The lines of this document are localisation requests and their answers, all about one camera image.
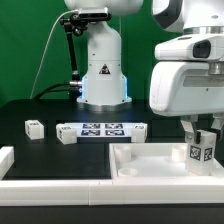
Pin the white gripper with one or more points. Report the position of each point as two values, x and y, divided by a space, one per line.
186 88

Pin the white square table top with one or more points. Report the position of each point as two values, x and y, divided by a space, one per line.
148 160

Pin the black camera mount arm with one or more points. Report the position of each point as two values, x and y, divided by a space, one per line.
71 50

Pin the white U-shaped fence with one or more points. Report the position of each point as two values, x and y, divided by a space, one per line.
164 190

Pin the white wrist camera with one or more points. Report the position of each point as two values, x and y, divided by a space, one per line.
195 47

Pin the grey camera on mount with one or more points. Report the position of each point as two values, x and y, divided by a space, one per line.
94 14

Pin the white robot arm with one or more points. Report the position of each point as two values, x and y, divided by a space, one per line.
104 84

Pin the sheet of fiducial markers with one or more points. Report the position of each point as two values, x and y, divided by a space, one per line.
105 129

